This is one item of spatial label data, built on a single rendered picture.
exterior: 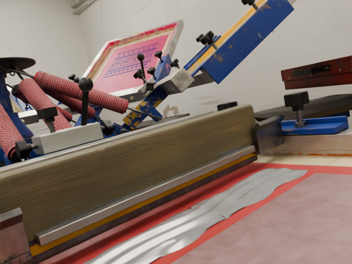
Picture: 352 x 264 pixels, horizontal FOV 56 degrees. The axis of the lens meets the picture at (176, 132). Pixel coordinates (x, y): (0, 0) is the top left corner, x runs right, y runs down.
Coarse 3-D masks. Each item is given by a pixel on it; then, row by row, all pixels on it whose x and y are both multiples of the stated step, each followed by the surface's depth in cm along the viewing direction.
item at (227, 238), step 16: (160, 208) 45; (176, 208) 43; (128, 224) 41; (144, 224) 40; (224, 224) 35; (240, 224) 35; (96, 240) 38; (112, 240) 37; (208, 240) 32; (224, 240) 32; (240, 240) 31; (256, 240) 30; (272, 240) 30; (288, 240) 29; (304, 240) 29; (320, 240) 28; (64, 256) 36; (80, 256) 35; (96, 256) 34; (176, 256) 31; (192, 256) 30; (208, 256) 29; (224, 256) 29; (240, 256) 28; (256, 256) 28; (272, 256) 27; (288, 256) 27; (304, 256) 26; (320, 256) 26; (336, 256) 25
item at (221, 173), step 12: (252, 156) 56; (228, 168) 53; (204, 180) 49; (180, 192) 46; (156, 204) 43; (120, 216) 40; (132, 216) 41; (96, 228) 38; (108, 228) 39; (72, 240) 36; (84, 240) 37; (48, 252) 35; (60, 252) 36
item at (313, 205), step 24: (240, 168) 56; (264, 168) 53; (288, 168) 51; (312, 168) 48; (336, 168) 46; (192, 192) 49; (216, 192) 46; (288, 192) 41; (312, 192) 39; (336, 192) 38; (240, 216) 37; (264, 216) 35; (288, 216) 34; (312, 216) 33; (336, 216) 32; (336, 240) 28
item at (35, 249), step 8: (240, 160) 54; (224, 168) 52; (200, 176) 49; (184, 184) 47; (168, 192) 45; (152, 200) 43; (128, 208) 41; (136, 208) 42; (112, 216) 39; (96, 224) 38; (80, 232) 37; (56, 240) 35; (64, 240) 36; (32, 248) 34; (40, 248) 34; (48, 248) 35; (32, 256) 34
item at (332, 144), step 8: (288, 136) 58; (296, 136) 56; (304, 136) 55; (312, 136) 54; (320, 136) 53; (328, 136) 52; (336, 136) 51; (344, 136) 50; (288, 144) 58; (296, 144) 57; (304, 144) 56; (312, 144) 54; (320, 144) 53; (328, 144) 52; (336, 144) 51; (344, 144) 50; (264, 152) 62; (272, 152) 61; (280, 152) 60; (288, 152) 58; (296, 152) 57; (304, 152) 56; (312, 152) 55; (320, 152) 54; (328, 152) 53; (336, 152) 52; (344, 152) 51
